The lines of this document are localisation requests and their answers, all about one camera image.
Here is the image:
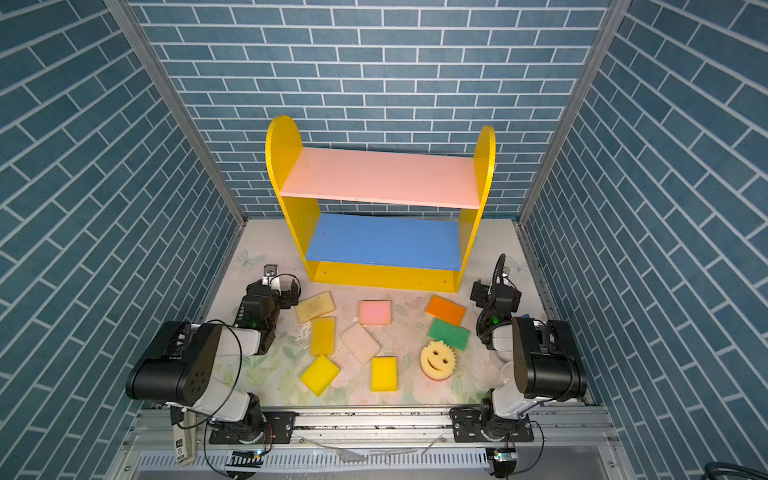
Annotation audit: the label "bright yellow sponge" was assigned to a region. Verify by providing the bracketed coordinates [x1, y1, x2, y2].
[371, 357, 398, 392]
[300, 354, 340, 396]

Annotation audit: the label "pale yellow tan sponge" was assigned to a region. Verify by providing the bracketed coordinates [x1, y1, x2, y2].
[295, 291, 335, 323]

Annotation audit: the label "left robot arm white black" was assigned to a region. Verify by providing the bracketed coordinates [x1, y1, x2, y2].
[125, 264, 302, 444]

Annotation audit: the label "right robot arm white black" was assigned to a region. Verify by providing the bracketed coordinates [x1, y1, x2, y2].
[470, 254, 587, 440]

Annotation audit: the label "orange sponge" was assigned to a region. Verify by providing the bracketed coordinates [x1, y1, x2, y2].
[425, 295, 466, 326]

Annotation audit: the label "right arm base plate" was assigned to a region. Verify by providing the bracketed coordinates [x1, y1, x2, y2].
[449, 406, 534, 443]

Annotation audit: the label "yellow sponge upright rectangle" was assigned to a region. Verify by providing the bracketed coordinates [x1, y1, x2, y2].
[309, 317, 336, 357]

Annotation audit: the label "yellow shelf pink blue boards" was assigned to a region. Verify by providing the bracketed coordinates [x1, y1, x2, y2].
[265, 116, 496, 293]

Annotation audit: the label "bright yellow sponge centre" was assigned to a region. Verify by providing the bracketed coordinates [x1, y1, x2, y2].
[371, 357, 398, 392]

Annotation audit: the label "smiley face round sponge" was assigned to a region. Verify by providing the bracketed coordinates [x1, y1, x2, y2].
[420, 340, 456, 381]

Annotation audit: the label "bright yellow sponge left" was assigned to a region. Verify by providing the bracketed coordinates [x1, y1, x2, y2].
[300, 354, 340, 396]

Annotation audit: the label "beige pale pink sponge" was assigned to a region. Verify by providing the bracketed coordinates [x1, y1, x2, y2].
[340, 323, 381, 365]

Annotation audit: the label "green sponge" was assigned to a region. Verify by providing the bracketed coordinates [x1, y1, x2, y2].
[427, 318, 470, 351]

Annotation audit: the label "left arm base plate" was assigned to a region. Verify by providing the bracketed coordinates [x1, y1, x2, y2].
[208, 411, 296, 446]

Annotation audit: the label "aluminium front rail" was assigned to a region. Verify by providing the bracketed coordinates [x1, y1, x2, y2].
[108, 403, 632, 479]

